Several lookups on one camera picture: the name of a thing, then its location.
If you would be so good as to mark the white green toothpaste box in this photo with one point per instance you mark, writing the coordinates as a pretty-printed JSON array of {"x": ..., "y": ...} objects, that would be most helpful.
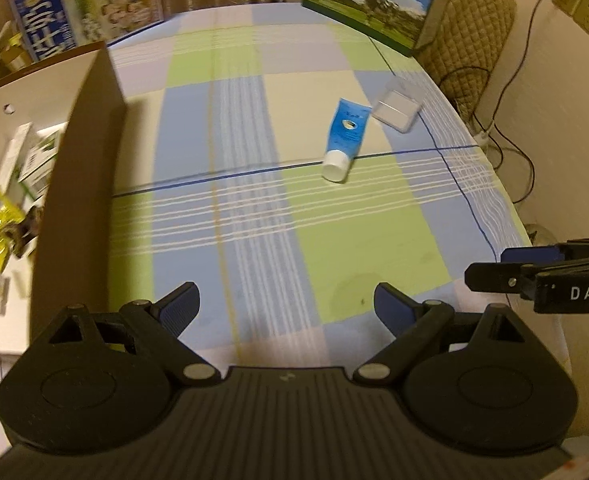
[{"x": 42, "y": 155}]

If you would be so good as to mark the green milk carton box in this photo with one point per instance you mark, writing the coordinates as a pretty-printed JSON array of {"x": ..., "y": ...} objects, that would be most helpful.
[{"x": 374, "y": 5}]

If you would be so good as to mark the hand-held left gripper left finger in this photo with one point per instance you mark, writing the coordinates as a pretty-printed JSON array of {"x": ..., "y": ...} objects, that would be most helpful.
[{"x": 182, "y": 307}]

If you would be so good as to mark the dark brown scrunchie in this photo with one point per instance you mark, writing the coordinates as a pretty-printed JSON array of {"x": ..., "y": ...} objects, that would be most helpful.
[{"x": 27, "y": 232}]

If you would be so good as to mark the quilted beige chair cover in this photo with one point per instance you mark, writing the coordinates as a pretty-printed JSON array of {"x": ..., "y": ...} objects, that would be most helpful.
[{"x": 474, "y": 35}]

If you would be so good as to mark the brown box with white inside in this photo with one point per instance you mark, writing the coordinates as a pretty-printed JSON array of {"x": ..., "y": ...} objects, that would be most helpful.
[{"x": 79, "y": 185}]

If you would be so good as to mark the clear plastic box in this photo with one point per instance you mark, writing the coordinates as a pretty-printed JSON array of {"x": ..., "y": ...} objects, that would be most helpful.
[{"x": 397, "y": 107}]

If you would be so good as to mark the white power strip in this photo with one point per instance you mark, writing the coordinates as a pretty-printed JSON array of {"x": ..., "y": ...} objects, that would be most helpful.
[{"x": 482, "y": 137}]

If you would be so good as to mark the blue cream tube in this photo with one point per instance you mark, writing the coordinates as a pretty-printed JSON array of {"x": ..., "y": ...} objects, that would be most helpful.
[{"x": 347, "y": 130}]

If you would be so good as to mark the blue milk carton box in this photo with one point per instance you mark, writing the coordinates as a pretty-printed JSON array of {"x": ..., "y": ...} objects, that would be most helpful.
[{"x": 74, "y": 10}]

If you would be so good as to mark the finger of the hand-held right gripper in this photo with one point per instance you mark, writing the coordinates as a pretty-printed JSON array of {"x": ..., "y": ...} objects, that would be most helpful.
[
  {"x": 529, "y": 254},
  {"x": 494, "y": 275}
]

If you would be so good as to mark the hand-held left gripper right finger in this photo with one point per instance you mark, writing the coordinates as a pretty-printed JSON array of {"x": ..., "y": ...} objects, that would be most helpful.
[{"x": 392, "y": 310}]

